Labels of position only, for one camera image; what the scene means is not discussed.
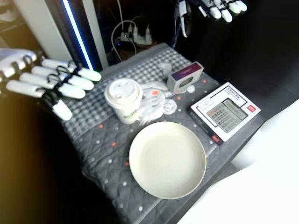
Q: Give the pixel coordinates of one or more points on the cream round plate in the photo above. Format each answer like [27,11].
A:
[167,161]

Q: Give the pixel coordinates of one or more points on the calculator box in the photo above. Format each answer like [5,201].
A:
[225,112]

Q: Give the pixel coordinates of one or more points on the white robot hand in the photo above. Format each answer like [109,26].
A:
[28,87]
[227,14]

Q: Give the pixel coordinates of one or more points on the white column with blue light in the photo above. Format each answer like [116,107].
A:
[42,28]

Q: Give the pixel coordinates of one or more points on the white paper coffee cup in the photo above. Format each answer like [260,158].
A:
[122,93]

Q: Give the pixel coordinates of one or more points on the grey quilt with bear print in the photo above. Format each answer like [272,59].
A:
[102,144]

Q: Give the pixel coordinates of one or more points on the white power strip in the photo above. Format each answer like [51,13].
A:
[136,37]

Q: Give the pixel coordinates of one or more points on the bright white panel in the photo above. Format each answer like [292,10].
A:
[257,198]

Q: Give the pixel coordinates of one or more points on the small purple white box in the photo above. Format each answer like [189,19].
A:
[184,75]

